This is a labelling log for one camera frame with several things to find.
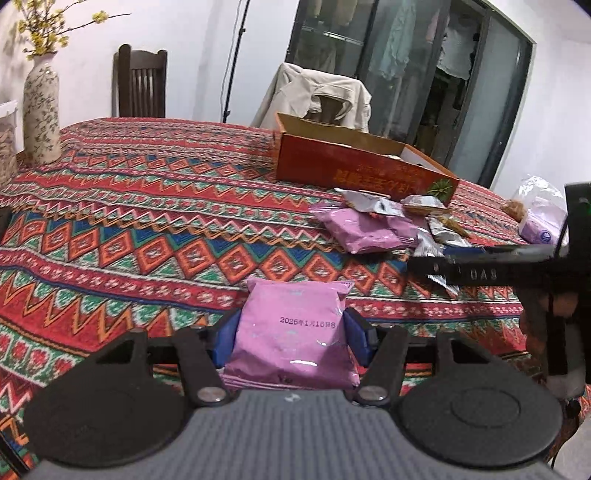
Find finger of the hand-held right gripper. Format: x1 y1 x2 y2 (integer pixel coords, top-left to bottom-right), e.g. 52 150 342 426
442 244 557 258
407 256 463 288

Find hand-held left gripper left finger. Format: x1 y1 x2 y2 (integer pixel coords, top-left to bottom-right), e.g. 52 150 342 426
81 310 242 408

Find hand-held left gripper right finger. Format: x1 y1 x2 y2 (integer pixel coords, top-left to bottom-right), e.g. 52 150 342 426
342 307 485 409

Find purple snack packet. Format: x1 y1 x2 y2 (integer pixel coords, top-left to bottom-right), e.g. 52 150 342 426
222 278 361 388
387 213 433 244
308 207 417 255

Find orange cardboard box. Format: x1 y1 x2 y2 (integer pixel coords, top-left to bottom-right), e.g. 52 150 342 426
274 112 461 210

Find purple tissue pack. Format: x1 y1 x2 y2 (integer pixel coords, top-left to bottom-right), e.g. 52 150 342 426
517 196 569 246

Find clear plastic bag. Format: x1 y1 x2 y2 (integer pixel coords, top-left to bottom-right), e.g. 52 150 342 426
501 174 569 232

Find pile of silver packets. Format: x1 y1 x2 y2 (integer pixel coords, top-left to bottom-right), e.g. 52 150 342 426
341 187 472 297

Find sliding glass door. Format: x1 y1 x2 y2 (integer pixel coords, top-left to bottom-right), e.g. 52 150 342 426
283 0 537 191

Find dark wooden chair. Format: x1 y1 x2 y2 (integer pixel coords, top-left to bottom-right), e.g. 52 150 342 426
318 95 348 126
114 44 168 119

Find white hanging garment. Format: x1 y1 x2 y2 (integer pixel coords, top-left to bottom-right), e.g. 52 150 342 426
435 13 482 80

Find beige jacket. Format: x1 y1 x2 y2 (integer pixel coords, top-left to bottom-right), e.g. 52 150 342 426
250 62 373 135

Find light green hanging garment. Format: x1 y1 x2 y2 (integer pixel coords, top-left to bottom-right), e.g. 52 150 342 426
368 0 419 82

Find floor lamp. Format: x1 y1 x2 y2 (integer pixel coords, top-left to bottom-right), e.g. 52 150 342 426
222 0 253 124

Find small floral vase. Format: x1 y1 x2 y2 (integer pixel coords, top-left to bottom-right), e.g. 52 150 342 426
23 52 64 165

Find yellow flower branches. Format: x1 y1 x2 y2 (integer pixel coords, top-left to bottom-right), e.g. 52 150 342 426
13 0 133 62

